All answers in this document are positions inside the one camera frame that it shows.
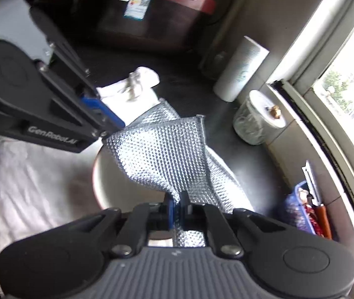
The white paper towel roll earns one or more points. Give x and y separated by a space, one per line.
242 68

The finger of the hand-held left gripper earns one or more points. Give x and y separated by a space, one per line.
68 59
103 110

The blue plastic basket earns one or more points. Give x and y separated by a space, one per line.
295 211

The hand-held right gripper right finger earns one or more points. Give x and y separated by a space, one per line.
183 206

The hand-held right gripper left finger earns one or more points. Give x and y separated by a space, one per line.
170 208

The window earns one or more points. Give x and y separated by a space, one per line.
351 84

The white bowl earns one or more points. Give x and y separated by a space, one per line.
117 187

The glass jar with lid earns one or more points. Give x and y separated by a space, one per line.
254 121

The grey round lid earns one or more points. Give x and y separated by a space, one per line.
5 21

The silver mesh scouring cloth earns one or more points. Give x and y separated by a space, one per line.
164 155

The dark red rice cooker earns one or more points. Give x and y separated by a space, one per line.
152 28

